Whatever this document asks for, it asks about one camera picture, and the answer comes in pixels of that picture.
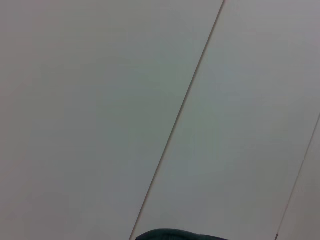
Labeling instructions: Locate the dark teal lunch bag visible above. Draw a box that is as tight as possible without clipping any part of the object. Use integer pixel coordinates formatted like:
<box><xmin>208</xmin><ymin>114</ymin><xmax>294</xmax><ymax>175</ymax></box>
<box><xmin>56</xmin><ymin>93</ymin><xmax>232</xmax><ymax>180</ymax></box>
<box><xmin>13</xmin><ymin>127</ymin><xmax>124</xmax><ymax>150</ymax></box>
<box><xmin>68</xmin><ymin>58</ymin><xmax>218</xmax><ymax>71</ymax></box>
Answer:
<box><xmin>135</xmin><ymin>228</ymin><xmax>227</xmax><ymax>240</ymax></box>

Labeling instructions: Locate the white panel cabinet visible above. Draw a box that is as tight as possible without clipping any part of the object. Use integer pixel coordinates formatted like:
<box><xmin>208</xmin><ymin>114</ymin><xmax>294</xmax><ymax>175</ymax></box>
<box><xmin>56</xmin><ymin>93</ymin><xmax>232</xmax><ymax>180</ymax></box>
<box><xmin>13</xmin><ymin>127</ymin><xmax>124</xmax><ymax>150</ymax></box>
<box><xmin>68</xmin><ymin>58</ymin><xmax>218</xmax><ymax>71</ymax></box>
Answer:
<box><xmin>0</xmin><ymin>0</ymin><xmax>320</xmax><ymax>240</ymax></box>

